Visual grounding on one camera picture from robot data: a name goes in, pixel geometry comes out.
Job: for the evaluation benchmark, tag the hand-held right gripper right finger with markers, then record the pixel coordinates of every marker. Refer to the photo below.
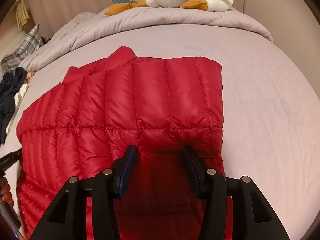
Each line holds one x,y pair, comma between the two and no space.
193,171

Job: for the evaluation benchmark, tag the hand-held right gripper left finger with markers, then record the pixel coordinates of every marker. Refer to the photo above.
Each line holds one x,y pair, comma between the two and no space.
128,166

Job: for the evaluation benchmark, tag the red down jacket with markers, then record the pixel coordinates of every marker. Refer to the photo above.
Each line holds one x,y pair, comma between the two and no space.
150,100

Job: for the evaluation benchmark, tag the person's left hand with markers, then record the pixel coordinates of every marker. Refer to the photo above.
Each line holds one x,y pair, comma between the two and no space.
6,195

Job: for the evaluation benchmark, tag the white garment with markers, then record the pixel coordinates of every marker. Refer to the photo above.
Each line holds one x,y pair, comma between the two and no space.
21,92

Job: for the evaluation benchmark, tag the navy blue hooded garment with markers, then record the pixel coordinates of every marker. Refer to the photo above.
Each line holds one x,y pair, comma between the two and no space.
10,90

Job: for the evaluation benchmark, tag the small peach cloth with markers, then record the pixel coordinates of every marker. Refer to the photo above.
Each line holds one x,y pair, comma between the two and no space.
30,76

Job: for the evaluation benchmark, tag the plaid pillow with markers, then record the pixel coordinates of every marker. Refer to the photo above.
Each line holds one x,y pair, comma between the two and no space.
30,42

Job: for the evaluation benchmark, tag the grey comforter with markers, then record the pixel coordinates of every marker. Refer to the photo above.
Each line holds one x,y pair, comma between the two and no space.
125,27

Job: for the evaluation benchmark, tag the yellow hanging cloth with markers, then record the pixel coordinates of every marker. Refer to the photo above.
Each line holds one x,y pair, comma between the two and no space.
22,15

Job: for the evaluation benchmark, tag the pink curtain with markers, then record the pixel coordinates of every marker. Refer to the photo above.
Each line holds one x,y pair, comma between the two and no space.
62,0

